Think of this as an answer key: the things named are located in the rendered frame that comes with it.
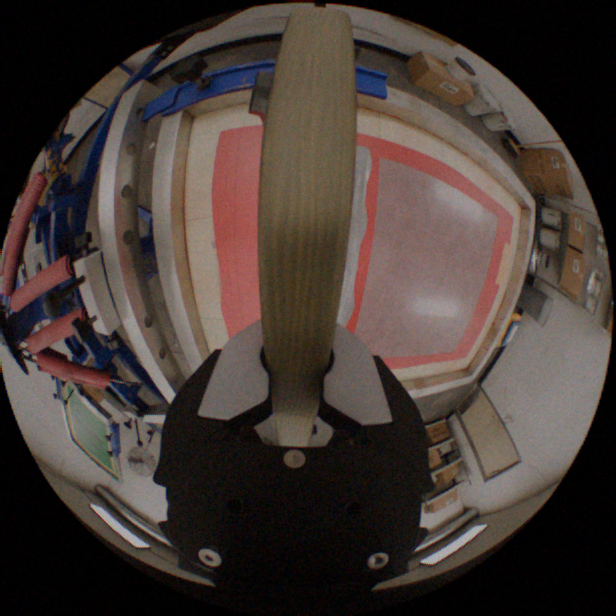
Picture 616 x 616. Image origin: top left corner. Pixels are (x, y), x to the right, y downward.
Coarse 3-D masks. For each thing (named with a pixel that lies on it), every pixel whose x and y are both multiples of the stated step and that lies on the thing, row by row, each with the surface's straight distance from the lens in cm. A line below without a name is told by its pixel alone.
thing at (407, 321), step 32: (224, 288) 28; (256, 288) 27; (384, 288) 29; (416, 288) 32; (448, 288) 37; (224, 320) 31; (256, 320) 29; (352, 320) 29; (384, 320) 32; (416, 320) 35; (448, 320) 42; (480, 320) 53; (384, 352) 37; (416, 352) 41; (448, 352) 50
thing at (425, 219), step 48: (240, 144) 28; (384, 144) 29; (240, 192) 26; (384, 192) 27; (432, 192) 32; (480, 192) 42; (240, 240) 25; (384, 240) 27; (432, 240) 31; (480, 240) 42; (480, 288) 46
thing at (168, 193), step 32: (224, 96) 30; (448, 128) 35; (160, 160) 30; (480, 160) 42; (160, 192) 29; (512, 192) 53; (160, 224) 28; (160, 256) 29; (192, 288) 31; (512, 288) 58; (192, 320) 31; (192, 352) 35; (480, 352) 63; (416, 384) 49; (448, 384) 57
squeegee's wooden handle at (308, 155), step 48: (288, 48) 9; (336, 48) 9; (288, 96) 7; (336, 96) 7; (288, 144) 6; (336, 144) 6; (288, 192) 5; (336, 192) 5; (288, 240) 5; (336, 240) 5; (288, 288) 6; (336, 288) 6; (288, 336) 7; (288, 384) 9; (288, 432) 15
